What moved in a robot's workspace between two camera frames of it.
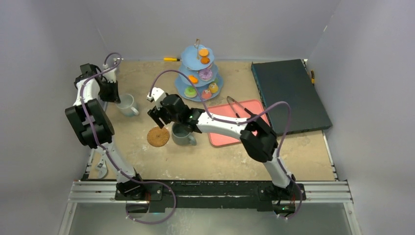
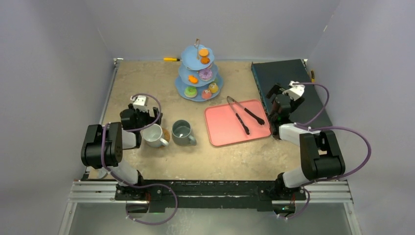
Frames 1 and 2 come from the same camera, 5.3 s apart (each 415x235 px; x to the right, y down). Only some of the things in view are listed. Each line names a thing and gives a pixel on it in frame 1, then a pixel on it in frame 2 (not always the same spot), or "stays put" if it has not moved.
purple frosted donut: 205,74 stays put
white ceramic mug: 126,102 to 152,135
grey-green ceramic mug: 180,134 stays put
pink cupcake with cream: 206,94 stays put
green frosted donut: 190,92 stays put
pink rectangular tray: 224,111 stays put
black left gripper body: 108,92 to 142,118
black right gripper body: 161,114 to 279,93
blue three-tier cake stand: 197,60 stays put
